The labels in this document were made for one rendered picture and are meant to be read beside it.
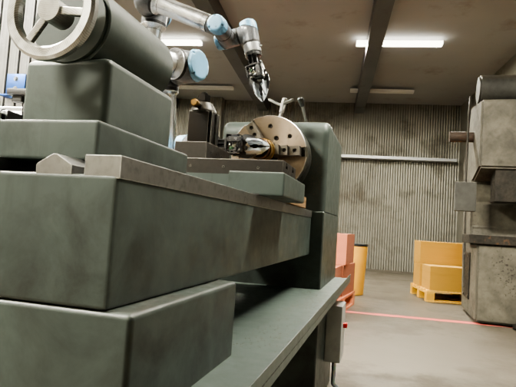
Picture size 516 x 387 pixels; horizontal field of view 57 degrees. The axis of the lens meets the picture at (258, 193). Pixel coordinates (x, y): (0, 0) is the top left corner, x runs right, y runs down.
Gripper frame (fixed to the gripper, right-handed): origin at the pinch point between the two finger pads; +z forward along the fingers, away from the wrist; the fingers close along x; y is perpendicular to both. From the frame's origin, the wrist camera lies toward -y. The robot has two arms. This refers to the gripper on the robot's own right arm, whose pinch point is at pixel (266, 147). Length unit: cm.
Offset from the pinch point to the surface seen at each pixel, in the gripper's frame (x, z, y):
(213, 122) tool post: 1.0, -6.3, 37.5
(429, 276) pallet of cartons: -81, 87, -450
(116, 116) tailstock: -13, 6, 107
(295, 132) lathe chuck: 8.4, 7.1, -15.3
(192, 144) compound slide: -6.8, -9.9, 43.8
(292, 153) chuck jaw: -0.8, 7.2, -11.3
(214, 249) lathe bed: -34, 15, 85
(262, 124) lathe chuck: 11.8, -6.7, -15.1
